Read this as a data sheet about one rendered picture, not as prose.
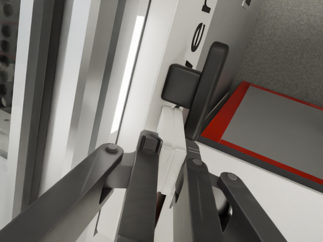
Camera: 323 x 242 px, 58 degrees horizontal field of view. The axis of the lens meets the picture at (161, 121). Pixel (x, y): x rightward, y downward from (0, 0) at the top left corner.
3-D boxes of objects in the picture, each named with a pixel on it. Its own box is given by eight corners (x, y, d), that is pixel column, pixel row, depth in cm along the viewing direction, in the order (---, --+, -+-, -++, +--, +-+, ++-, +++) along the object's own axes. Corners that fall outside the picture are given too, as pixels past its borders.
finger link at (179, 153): (173, 149, 15) (187, 152, 15) (172, 106, 22) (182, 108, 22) (159, 194, 17) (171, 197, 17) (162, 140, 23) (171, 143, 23)
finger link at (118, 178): (148, 199, 15) (89, 185, 14) (153, 152, 19) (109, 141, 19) (155, 175, 14) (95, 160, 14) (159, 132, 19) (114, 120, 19)
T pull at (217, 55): (231, 45, 20) (229, 45, 19) (198, 139, 23) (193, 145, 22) (183, 30, 21) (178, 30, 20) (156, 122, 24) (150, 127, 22)
